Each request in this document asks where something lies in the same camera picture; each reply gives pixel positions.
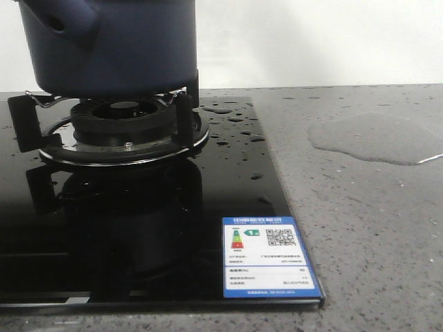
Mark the dark blue saucepan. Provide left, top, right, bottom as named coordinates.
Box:
left=17, top=1, right=197, bottom=98

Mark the blue energy label sticker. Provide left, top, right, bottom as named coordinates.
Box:
left=222, top=216, right=322, bottom=299

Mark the black burner with grate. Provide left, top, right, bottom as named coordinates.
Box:
left=8, top=77, right=209, bottom=167

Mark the black glass gas stove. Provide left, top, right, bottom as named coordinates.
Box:
left=1, top=97, right=325, bottom=311

